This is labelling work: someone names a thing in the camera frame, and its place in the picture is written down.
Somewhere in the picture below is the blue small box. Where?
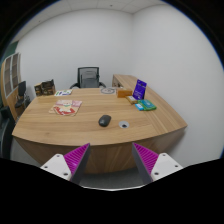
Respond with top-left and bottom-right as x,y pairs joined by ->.
135,104 -> 144,111

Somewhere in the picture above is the green flat box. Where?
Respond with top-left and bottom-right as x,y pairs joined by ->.
138,99 -> 156,111

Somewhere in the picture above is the black chair at left edge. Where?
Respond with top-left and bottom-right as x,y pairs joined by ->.
0,106 -> 15,159

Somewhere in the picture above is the black computer mouse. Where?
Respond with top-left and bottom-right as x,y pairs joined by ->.
98,115 -> 111,127

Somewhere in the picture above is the brown box organizer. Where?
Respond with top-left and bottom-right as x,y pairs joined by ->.
34,79 -> 56,96

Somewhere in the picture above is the wooden office desk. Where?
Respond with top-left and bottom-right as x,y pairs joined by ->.
11,73 -> 188,175

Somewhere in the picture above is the wooden bookshelf cabinet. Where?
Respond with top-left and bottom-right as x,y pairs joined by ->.
1,53 -> 21,119

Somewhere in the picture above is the round grey coaster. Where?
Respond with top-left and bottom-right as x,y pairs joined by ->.
100,87 -> 116,95

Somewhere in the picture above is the white green leaflet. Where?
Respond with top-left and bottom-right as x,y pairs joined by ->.
54,89 -> 72,96

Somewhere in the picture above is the silver desk cable grommet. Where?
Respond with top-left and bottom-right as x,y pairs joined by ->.
119,121 -> 129,128

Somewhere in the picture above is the orange tissue box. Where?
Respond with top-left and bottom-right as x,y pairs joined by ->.
117,89 -> 132,98

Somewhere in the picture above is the black mesh office chair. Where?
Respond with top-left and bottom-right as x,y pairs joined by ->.
70,67 -> 106,88

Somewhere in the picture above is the red patterned mouse pad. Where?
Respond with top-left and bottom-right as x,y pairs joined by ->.
49,100 -> 82,116

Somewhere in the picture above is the purple acrylic sign stand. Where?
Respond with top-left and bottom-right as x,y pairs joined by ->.
133,80 -> 147,100

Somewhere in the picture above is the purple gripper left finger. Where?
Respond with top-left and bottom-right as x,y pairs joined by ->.
41,143 -> 90,184

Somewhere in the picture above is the yellow small box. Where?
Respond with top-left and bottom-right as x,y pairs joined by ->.
126,96 -> 138,104

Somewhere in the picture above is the black side chair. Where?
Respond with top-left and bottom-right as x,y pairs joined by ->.
15,81 -> 30,108

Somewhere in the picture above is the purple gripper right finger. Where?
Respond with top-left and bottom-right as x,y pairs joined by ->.
132,143 -> 182,184

